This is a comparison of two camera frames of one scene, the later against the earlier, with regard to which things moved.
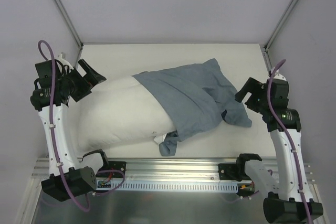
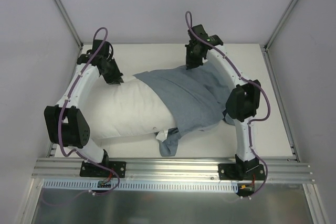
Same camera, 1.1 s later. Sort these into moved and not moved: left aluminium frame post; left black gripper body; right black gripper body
Moved: right black gripper body; left black gripper body
Not moved: left aluminium frame post
